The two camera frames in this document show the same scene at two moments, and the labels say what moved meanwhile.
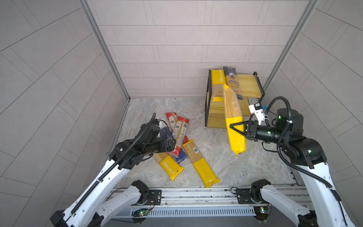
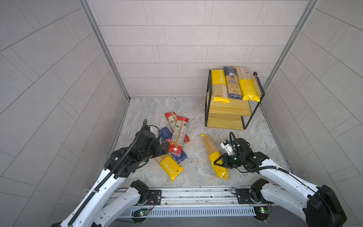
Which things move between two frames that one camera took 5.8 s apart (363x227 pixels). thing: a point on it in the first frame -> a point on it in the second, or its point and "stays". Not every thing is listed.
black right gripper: (250, 125) -> (223, 161)
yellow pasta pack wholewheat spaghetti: (218, 80) stays
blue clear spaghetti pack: (232, 82) stays
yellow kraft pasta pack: (205, 170) -> (214, 154)
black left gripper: (164, 147) stays
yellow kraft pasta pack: (233, 116) -> (246, 85)
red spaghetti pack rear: (172, 117) stays
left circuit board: (141, 213) stays
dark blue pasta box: (183, 156) stays
